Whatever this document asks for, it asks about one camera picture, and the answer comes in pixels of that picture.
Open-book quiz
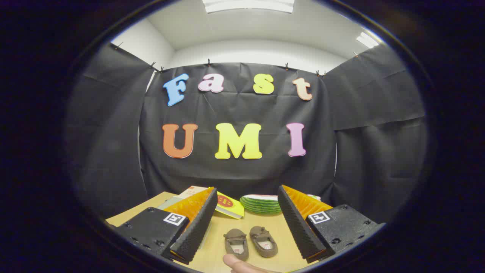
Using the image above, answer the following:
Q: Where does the brown fuzzy shoe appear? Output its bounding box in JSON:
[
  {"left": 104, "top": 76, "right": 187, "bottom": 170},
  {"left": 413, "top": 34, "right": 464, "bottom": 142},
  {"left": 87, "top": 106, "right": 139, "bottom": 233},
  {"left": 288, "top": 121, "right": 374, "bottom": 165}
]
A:
[
  {"left": 224, "top": 228, "right": 249, "bottom": 261},
  {"left": 249, "top": 226, "right": 278, "bottom": 258}
]

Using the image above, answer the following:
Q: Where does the pale green storage box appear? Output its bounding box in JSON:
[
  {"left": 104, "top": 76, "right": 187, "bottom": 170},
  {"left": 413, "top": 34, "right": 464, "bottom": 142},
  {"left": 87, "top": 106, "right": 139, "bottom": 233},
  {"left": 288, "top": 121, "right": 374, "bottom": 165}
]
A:
[{"left": 156, "top": 195, "right": 185, "bottom": 210}]

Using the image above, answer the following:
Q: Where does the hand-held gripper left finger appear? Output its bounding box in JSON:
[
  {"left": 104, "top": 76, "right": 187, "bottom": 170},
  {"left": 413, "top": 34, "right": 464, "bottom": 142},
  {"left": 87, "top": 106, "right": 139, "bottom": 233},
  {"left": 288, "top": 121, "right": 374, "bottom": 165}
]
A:
[{"left": 114, "top": 187, "right": 218, "bottom": 265}]

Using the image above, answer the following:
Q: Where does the small ceiling light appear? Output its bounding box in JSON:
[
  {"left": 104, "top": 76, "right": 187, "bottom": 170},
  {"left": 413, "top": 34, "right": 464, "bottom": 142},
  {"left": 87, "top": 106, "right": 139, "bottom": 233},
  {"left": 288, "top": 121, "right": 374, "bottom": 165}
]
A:
[{"left": 356, "top": 32, "right": 379, "bottom": 49}]

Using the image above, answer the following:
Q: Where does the yellow book with red circle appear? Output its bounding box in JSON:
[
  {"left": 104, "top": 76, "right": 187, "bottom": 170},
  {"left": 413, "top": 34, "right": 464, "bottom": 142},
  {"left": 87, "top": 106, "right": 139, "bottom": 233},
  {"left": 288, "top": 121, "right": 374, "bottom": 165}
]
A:
[{"left": 215, "top": 191, "right": 245, "bottom": 220}]

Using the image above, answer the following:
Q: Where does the watermelon slice plush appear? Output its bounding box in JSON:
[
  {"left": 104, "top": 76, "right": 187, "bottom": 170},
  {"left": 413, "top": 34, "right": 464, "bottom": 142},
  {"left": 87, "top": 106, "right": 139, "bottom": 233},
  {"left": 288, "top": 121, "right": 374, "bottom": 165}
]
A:
[{"left": 239, "top": 194, "right": 283, "bottom": 215}]

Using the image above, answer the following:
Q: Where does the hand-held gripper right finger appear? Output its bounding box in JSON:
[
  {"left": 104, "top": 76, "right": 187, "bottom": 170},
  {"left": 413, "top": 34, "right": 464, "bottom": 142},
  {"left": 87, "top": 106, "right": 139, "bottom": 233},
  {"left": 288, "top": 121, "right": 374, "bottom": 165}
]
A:
[{"left": 278, "top": 185, "right": 386, "bottom": 264}]

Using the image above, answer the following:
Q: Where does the black backdrop cloth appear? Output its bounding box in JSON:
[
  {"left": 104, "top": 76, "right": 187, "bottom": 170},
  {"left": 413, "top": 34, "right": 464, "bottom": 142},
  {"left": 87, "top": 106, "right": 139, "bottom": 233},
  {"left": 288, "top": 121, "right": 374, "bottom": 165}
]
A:
[{"left": 64, "top": 42, "right": 429, "bottom": 224}]

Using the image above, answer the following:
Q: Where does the beige book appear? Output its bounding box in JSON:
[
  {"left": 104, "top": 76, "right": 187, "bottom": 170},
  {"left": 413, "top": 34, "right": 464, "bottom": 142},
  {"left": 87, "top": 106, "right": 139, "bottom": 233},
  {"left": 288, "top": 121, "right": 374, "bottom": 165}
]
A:
[{"left": 178, "top": 185, "right": 209, "bottom": 199}]

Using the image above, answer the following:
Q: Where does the long ceiling light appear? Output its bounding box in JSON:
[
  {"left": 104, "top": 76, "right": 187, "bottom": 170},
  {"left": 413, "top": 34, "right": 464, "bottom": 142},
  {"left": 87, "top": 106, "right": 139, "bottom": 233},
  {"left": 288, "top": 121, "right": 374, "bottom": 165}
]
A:
[{"left": 202, "top": 0, "right": 295, "bottom": 14}]

